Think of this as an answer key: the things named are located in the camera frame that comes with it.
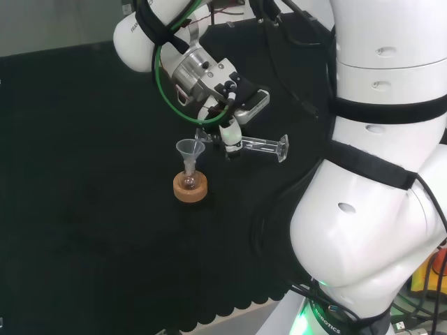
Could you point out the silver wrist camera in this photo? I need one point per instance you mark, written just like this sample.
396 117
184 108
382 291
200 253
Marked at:
254 104

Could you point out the black bench cloth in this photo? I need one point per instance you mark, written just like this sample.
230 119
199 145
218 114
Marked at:
87 174

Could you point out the clear plastic funnel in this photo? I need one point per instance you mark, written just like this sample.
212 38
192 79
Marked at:
190 150

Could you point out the clear graduated cylinder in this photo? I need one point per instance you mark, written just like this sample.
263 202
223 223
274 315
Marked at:
262 145

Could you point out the yellow stop button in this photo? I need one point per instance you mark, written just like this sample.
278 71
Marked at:
420 279

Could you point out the round-bottom glass flask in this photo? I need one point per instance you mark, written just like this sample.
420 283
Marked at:
189 181

